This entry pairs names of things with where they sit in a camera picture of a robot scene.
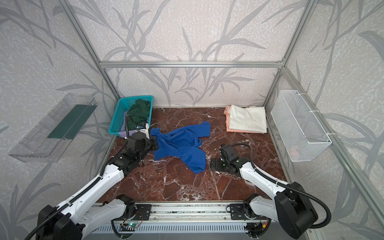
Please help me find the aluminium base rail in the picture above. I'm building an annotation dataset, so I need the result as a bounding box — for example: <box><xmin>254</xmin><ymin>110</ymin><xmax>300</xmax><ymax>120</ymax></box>
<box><xmin>89</xmin><ymin>200</ymin><xmax>271</xmax><ymax>224</ymax></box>

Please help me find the clear plastic wall tray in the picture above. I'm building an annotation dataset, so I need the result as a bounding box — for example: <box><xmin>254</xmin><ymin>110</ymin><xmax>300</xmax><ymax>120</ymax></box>
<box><xmin>9</xmin><ymin>94</ymin><xmax>98</xmax><ymax>163</ymax></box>

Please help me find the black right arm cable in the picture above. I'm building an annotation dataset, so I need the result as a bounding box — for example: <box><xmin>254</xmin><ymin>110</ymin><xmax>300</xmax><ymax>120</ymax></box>
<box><xmin>229</xmin><ymin>142</ymin><xmax>332</xmax><ymax>229</ymax></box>

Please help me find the white wire mesh basket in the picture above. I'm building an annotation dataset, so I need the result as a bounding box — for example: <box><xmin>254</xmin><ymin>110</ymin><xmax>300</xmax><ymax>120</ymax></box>
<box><xmin>271</xmin><ymin>90</ymin><xmax>332</xmax><ymax>162</ymax></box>

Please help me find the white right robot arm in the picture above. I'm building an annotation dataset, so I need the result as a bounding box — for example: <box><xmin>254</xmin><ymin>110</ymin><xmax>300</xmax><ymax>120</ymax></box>
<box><xmin>210</xmin><ymin>144</ymin><xmax>319</xmax><ymax>239</ymax></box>

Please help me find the green circuit board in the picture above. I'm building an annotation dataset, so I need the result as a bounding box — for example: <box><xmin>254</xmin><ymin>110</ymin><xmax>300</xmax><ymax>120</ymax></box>
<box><xmin>120</xmin><ymin>222</ymin><xmax>142</xmax><ymax>232</ymax></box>

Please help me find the pink folded t shirt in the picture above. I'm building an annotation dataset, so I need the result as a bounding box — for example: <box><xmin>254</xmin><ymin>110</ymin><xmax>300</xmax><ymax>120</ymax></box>
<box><xmin>224</xmin><ymin>105</ymin><xmax>265</xmax><ymax>135</ymax></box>

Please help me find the horizontal aluminium frame bar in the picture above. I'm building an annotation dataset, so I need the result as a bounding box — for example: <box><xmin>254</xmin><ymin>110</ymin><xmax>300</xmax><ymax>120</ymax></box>
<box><xmin>100</xmin><ymin>61</ymin><xmax>282</xmax><ymax>69</ymax></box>

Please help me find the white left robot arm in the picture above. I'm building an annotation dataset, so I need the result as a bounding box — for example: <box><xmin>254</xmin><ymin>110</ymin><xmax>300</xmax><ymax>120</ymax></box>
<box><xmin>26</xmin><ymin>131</ymin><xmax>159</xmax><ymax>240</ymax></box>

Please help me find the teal plastic laundry basket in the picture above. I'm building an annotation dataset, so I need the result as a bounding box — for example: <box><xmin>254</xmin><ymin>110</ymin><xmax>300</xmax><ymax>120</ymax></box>
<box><xmin>109</xmin><ymin>95</ymin><xmax>154</xmax><ymax>136</ymax></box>

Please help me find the blue t shirt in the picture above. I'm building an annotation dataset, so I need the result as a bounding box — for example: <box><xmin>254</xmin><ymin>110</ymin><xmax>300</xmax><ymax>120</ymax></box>
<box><xmin>150</xmin><ymin>121</ymin><xmax>211</xmax><ymax>174</ymax></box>

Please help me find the dark green t shirt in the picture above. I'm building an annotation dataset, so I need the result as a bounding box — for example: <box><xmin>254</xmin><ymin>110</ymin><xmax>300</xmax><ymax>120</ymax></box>
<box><xmin>126</xmin><ymin>99</ymin><xmax>151</xmax><ymax>131</ymax></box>

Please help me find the purple t shirt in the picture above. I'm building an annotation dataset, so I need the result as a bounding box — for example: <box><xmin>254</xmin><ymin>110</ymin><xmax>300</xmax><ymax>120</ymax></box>
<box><xmin>120</xmin><ymin>112</ymin><xmax>141</xmax><ymax>138</ymax></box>

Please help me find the cream folded t shirt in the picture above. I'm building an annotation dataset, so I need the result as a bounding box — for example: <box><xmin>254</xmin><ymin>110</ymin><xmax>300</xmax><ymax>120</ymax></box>
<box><xmin>228</xmin><ymin>104</ymin><xmax>268</xmax><ymax>134</ymax></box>

